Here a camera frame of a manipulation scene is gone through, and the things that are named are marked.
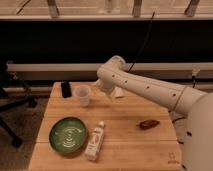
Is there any translucent white cup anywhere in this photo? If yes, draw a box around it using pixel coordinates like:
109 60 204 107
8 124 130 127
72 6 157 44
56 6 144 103
74 85 91 107

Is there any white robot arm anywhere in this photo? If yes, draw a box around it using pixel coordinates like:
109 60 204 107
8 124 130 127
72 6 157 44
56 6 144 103
96 56 213 171

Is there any green ceramic bowl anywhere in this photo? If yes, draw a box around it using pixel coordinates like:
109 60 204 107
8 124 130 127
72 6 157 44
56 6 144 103
49 117 88 155

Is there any white rectangular block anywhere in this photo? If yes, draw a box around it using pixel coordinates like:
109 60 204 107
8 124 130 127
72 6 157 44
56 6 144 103
114 87 124 98

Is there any black phone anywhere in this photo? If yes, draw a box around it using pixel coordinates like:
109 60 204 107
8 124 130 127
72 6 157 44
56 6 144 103
61 81 72 98

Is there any white tube bottle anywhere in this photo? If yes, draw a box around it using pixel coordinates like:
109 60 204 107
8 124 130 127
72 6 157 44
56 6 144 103
85 121 105 161

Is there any black office chair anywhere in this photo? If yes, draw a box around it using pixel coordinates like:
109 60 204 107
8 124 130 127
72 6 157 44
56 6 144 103
0 60 38 148

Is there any black cable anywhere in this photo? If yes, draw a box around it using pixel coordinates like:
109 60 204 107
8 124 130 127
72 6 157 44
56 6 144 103
170 109 186 145

